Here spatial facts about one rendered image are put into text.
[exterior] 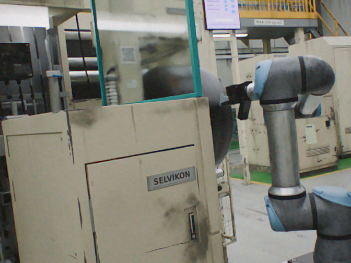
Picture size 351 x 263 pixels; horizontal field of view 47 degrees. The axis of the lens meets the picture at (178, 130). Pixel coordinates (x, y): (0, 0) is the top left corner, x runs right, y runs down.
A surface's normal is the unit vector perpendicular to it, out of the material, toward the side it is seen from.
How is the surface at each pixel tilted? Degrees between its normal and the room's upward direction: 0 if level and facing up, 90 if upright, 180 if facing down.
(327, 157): 90
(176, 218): 90
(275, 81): 97
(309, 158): 90
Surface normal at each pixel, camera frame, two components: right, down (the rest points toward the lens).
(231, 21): 0.46, 0.00
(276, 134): -0.60, 0.17
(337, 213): -0.15, 0.07
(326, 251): -0.73, -0.19
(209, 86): 0.46, -0.53
